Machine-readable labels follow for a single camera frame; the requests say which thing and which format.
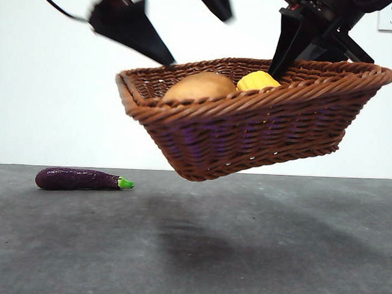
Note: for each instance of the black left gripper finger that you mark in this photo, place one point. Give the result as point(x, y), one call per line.
point(129, 27)
point(218, 4)

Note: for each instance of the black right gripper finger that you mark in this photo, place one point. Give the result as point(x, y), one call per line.
point(324, 50)
point(288, 40)

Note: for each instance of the yellow ribbed toy vegetable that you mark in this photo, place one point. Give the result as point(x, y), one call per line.
point(254, 81)

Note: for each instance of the brown toy potato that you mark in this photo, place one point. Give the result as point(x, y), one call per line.
point(202, 85)

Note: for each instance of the brown wicker basket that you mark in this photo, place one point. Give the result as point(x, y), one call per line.
point(248, 133)

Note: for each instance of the purple toy eggplant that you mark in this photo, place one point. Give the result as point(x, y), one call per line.
point(74, 179)

